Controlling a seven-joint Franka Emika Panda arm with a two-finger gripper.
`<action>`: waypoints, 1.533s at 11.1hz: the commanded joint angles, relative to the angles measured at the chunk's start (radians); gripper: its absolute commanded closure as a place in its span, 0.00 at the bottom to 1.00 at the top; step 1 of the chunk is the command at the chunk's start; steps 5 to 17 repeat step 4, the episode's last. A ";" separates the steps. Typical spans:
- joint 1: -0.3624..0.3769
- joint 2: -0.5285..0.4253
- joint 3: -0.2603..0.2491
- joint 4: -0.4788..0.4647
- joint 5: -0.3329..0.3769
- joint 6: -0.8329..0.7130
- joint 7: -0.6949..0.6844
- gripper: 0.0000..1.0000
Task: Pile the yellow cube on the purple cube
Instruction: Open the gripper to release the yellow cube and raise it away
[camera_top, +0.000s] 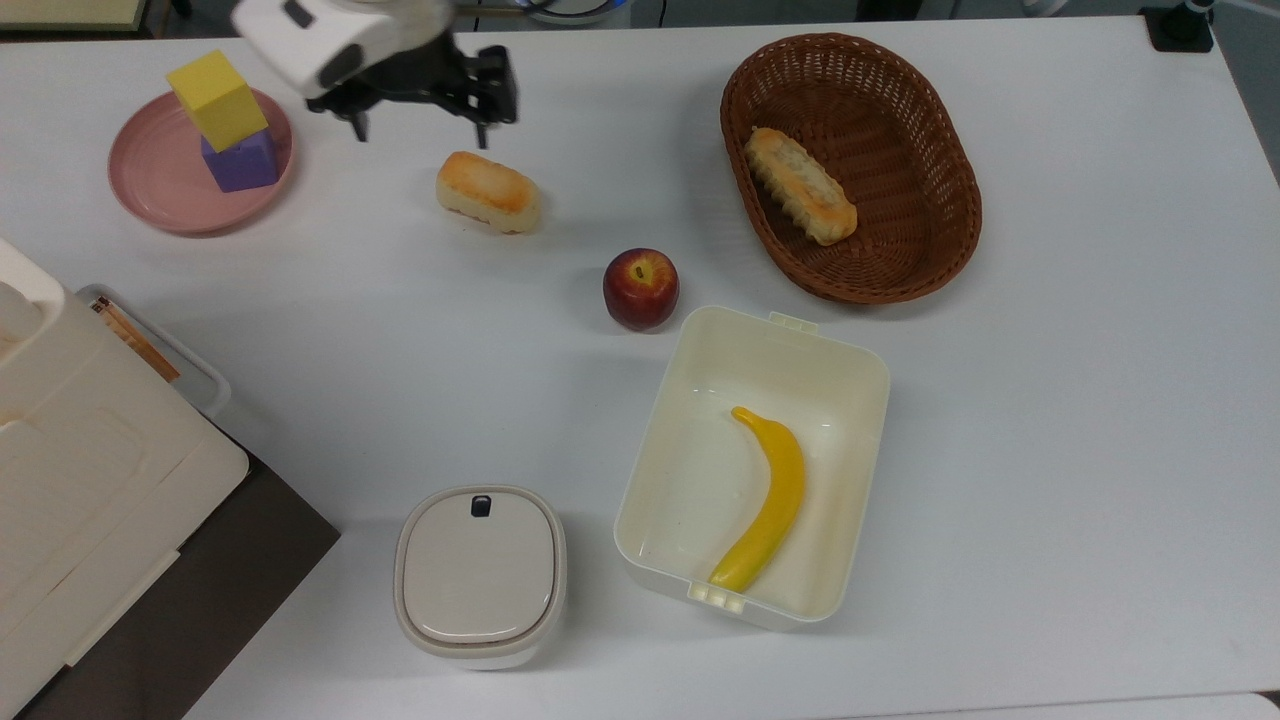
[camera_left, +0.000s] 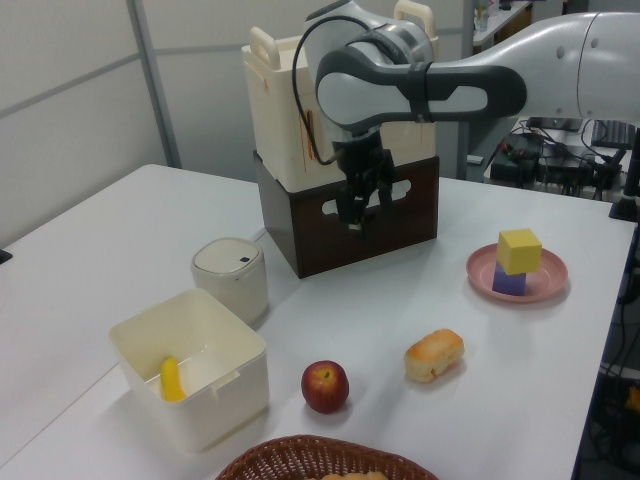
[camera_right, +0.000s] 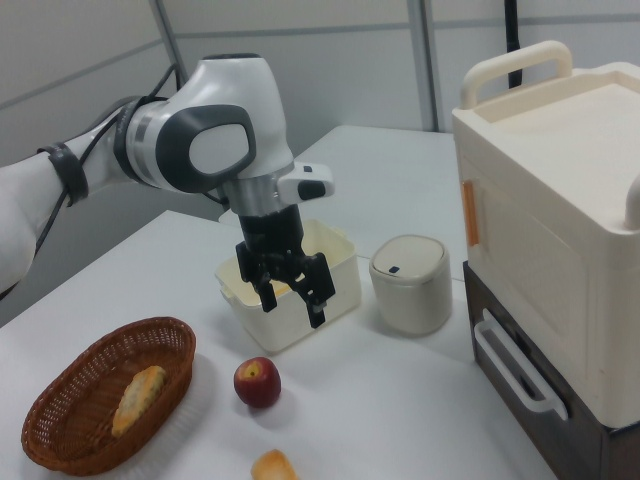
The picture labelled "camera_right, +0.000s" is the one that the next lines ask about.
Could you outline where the orange microwave door handle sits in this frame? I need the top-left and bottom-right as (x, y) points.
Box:
(462, 179), (481, 246)

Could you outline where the white plastic lunch box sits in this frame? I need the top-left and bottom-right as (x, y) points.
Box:
(214, 218), (362, 356)

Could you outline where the cream toy microwave oven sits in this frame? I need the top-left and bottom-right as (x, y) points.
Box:
(451, 39), (640, 429)

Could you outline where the small white lidded bin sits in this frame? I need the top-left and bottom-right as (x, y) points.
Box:
(368, 233), (454, 337)

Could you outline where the red apple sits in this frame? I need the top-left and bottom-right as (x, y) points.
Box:
(233, 356), (282, 410)

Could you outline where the white drawer handle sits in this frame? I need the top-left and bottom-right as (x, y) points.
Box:
(472, 308), (570, 420)

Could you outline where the toasted bread roll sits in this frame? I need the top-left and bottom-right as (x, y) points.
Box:
(250, 449), (300, 480)

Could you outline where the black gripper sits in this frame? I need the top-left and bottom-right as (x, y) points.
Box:
(235, 203), (335, 330)

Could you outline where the brown wicker basket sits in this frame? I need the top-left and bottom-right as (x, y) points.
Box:
(20, 315), (198, 477)

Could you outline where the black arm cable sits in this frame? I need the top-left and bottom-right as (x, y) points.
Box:
(34, 62), (184, 254)

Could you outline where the long ridged bread loaf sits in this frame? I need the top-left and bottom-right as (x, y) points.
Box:
(110, 364), (168, 439)

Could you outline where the dark brown drawer cabinet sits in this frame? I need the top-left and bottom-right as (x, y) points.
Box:
(462, 262), (640, 480)

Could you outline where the black stand pole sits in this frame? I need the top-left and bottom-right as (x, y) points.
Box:
(502, 0), (525, 89)

